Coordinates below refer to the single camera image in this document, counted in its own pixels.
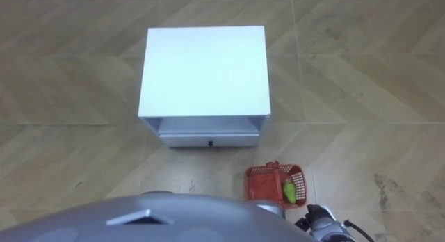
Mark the red plastic basket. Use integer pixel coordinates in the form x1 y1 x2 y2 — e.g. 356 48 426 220
243 161 308 210

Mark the white bedside cabinet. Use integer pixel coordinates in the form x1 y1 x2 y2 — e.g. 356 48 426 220
137 25 272 148

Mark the green soft toy fruit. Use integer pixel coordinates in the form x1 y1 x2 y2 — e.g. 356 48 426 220
282 179 298 205

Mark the robot body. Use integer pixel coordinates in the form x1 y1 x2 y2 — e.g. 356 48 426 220
0 193 319 242

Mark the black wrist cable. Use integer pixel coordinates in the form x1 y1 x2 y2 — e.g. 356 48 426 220
343 219 375 242

